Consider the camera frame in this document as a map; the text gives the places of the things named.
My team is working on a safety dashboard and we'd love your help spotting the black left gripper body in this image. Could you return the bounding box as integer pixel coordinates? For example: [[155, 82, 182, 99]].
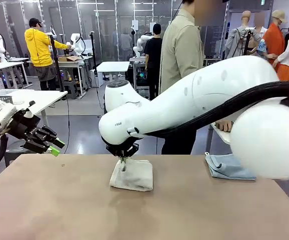
[[8, 108, 42, 140]]

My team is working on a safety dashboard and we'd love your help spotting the mannequin in blue floral shirt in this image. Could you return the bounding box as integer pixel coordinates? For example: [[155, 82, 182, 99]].
[[255, 11, 271, 60]]

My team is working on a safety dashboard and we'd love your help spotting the white workbench with computer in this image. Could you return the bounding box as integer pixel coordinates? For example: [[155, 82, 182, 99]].
[[129, 56, 160, 99]]

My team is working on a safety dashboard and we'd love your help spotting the person in beige shirt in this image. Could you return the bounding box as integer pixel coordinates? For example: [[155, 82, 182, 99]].
[[158, 0, 229, 155]]

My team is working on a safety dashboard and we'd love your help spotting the mannequin in grey shirt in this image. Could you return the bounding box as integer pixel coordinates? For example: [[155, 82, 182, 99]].
[[225, 10, 263, 60]]

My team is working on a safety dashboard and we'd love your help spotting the cardboard box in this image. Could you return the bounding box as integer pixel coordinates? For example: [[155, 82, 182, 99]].
[[58, 55, 83, 63]]

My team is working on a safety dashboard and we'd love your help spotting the white standing desk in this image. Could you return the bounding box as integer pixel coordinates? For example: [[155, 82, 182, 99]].
[[95, 60, 131, 83]]

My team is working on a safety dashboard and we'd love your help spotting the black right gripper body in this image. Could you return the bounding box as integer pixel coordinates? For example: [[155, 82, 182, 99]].
[[105, 142, 140, 153]]

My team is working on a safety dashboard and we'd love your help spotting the white side table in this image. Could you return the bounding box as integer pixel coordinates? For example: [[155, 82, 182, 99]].
[[0, 89, 69, 126], [205, 121, 233, 155]]

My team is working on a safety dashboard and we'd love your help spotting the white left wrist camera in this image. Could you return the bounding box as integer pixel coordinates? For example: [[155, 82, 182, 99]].
[[21, 100, 37, 119]]

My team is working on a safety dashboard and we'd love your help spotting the grey step stool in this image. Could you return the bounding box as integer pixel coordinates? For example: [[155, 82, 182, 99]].
[[63, 80, 80, 100]]

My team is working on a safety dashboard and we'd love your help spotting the light blue towel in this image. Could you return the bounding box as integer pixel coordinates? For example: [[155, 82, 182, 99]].
[[204, 151, 258, 182]]

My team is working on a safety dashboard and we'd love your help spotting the black tripod stand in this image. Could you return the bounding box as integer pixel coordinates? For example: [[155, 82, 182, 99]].
[[89, 31, 98, 89], [45, 24, 65, 93]]

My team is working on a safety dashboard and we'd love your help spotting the person in yellow hoodie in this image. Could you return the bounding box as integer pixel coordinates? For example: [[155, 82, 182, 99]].
[[24, 17, 72, 91]]

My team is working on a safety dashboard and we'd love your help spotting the person's right hand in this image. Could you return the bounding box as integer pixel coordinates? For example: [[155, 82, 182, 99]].
[[215, 120, 233, 133]]

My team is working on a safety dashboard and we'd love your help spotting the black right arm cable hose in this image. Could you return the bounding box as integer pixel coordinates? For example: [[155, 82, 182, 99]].
[[146, 79, 289, 139]]

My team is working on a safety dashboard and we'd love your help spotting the white towel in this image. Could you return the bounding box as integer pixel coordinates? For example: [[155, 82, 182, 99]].
[[109, 159, 155, 193]]

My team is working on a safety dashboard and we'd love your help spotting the white background table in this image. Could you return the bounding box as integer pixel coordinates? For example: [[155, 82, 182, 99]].
[[0, 57, 33, 90]]

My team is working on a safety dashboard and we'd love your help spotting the person in black clothes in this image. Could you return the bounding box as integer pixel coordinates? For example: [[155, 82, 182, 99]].
[[143, 23, 164, 101]]

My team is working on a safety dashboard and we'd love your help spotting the mannequin in orange with cap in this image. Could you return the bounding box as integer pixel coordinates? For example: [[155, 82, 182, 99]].
[[261, 9, 288, 74]]

